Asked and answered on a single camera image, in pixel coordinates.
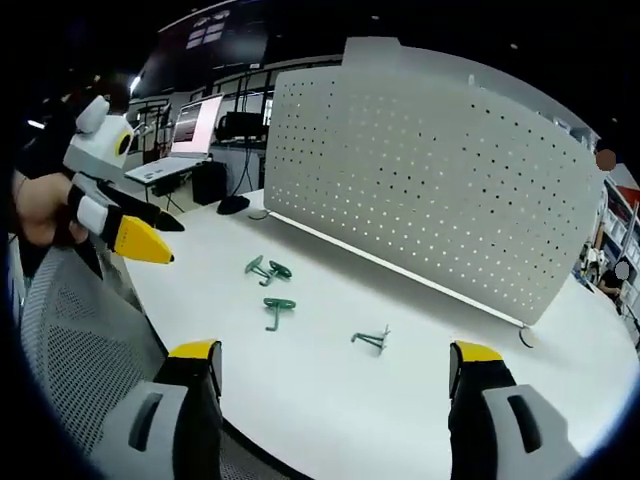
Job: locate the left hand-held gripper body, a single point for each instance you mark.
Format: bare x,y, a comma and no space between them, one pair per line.
95,145

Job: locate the white perforated mounting plate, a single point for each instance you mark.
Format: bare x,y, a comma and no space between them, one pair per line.
430,175

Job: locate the black computer mouse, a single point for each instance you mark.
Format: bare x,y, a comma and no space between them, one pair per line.
233,204

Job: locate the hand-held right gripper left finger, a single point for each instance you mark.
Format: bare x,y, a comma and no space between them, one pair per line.
165,400

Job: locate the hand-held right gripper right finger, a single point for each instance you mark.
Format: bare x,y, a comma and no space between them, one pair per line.
500,400

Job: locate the black box under desk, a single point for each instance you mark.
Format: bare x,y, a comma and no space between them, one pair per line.
209,182

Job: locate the green hook assembly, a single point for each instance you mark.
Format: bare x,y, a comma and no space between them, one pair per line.
370,340
254,266
278,270
276,304

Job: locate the small white round disc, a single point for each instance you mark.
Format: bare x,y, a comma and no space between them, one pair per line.
258,215

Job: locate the open white laptop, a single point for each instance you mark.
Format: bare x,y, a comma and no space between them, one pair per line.
192,127

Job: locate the storage shelf rack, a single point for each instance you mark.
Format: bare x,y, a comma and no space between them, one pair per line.
622,220

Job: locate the person's left hand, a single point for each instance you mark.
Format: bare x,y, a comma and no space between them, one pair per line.
42,207

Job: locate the grey mesh office chair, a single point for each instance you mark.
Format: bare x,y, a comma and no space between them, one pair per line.
85,340

